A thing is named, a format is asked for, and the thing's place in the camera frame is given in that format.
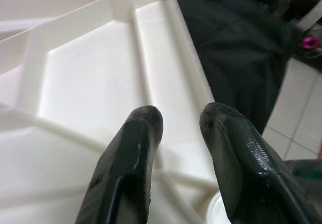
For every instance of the magenta round cap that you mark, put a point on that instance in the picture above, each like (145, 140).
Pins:
(309, 42)

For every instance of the black cloth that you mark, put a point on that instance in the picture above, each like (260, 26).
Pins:
(239, 45)

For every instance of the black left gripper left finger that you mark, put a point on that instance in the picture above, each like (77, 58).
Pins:
(118, 178)

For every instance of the white plastic table top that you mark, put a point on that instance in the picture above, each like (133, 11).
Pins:
(88, 83)

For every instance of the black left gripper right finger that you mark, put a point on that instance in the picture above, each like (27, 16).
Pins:
(246, 173)

